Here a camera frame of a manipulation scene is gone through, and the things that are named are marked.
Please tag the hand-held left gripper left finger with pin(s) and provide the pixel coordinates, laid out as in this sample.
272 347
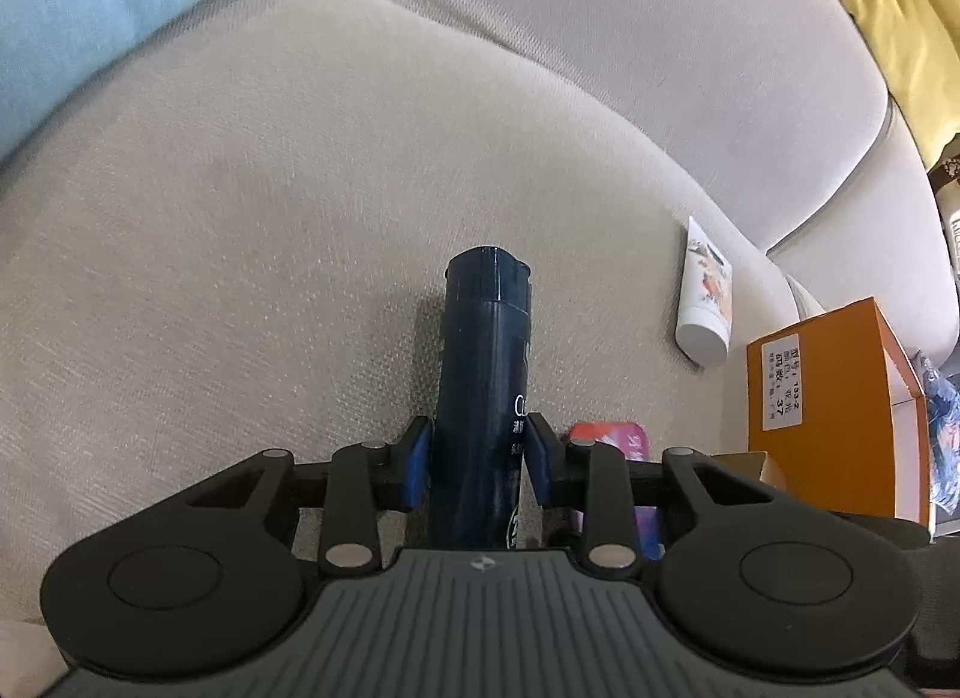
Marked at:
418 464

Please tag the orange cardboard box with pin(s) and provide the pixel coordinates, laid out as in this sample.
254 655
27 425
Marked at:
825 398

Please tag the white printed tube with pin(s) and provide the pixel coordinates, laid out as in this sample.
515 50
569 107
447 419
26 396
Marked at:
705 293

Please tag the dark blue bottle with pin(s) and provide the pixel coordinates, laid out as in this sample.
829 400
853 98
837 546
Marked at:
480 368

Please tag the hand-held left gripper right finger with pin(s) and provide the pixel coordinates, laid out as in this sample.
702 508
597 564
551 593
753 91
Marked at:
538 465

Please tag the small tan carton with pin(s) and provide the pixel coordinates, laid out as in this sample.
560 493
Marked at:
750 469

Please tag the yellow cloth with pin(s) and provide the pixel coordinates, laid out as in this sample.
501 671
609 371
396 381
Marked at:
900 8

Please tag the blue crinkled packet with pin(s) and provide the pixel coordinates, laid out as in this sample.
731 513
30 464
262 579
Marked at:
943 436

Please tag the light blue cushion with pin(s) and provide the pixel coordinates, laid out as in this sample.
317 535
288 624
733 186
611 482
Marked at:
97 8

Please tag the pink purple packet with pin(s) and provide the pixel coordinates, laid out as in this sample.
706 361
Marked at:
622 439

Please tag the brown printed bag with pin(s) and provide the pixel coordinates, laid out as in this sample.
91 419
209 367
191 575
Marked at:
949 203

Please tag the beige sofa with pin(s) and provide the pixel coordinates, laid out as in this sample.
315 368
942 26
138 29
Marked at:
300 218

